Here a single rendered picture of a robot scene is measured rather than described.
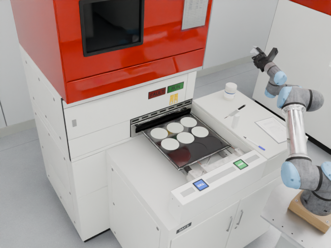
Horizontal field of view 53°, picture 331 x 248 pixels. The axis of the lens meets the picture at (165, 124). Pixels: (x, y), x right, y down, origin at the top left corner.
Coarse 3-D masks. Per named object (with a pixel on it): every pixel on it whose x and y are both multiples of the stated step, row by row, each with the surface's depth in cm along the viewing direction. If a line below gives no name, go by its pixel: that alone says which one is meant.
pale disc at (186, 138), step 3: (183, 132) 192; (186, 132) 192; (177, 135) 189; (180, 135) 189; (183, 135) 190; (186, 135) 190; (189, 135) 190; (192, 135) 190; (177, 138) 187; (180, 138) 187; (183, 138) 187; (186, 138) 188; (189, 138) 188; (192, 138) 188; (180, 141) 185; (183, 141) 185; (186, 141) 186; (189, 141) 186; (192, 141) 186
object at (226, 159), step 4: (228, 156) 181; (232, 156) 181; (236, 156) 181; (220, 160) 178; (224, 160) 178; (228, 160) 178; (212, 164) 175; (216, 164) 175; (220, 164) 175; (212, 168) 173; (200, 172) 170; (188, 176) 167; (188, 180) 167
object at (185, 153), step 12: (180, 120) 201; (168, 132) 191; (180, 132) 191; (180, 144) 183; (192, 144) 184; (204, 144) 185; (216, 144) 185; (168, 156) 175; (180, 156) 175; (192, 156) 176
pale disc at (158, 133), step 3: (153, 129) 192; (156, 129) 192; (159, 129) 192; (162, 129) 192; (153, 132) 190; (156, 132) 190; (159, 132) 190; (162, 132) 190; (165, 132) 190; (153, 135) 188; (156, 135) 188; (159, 135) 188; (162, 135) 188; (165, 135) 188; (159, 138) 186; (162, 138) 186
